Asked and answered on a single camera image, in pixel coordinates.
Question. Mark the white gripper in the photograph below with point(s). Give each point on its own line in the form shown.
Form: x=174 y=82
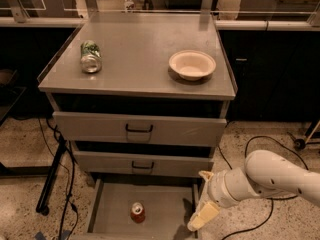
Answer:
x=217 y=188

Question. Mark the red coke can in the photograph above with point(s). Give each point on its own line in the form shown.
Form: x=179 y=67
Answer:
x=137 y=212

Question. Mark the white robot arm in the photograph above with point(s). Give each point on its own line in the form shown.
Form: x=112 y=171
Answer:
x=264 y=174

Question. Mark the grey open bottom drawer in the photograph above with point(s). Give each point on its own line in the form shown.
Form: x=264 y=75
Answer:
x=168 y=207

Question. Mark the grey metal drawer cabinet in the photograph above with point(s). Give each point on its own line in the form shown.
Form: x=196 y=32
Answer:
x=135 y=79

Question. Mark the grey middle drawer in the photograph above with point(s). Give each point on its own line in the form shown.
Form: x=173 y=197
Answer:
x=169 y=160

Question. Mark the grey top drawer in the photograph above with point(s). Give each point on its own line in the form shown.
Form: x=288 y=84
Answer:
x=182 y=131

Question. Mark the green soda can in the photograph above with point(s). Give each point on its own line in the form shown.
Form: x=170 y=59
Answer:
x=91 y=60

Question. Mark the wheeled cart leg right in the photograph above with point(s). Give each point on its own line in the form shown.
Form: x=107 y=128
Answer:
x=310 y=137

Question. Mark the black stand leg with wheel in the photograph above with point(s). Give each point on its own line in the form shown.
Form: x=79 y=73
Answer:
x=42 y=205

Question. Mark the clear water bottle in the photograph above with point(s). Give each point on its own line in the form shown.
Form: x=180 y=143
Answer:
x=129 y=5

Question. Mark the black middle drawer handle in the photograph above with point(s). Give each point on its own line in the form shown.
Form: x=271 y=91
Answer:
x=142 y=165

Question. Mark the black drawer handle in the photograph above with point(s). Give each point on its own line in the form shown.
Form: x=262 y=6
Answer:
x=142 y=165
x=128 y=128

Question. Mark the black top drawer handle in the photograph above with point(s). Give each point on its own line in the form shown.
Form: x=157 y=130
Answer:
x=128 y=128

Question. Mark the white horizontal rail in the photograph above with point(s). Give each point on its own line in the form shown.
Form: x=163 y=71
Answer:
x=163 y=21

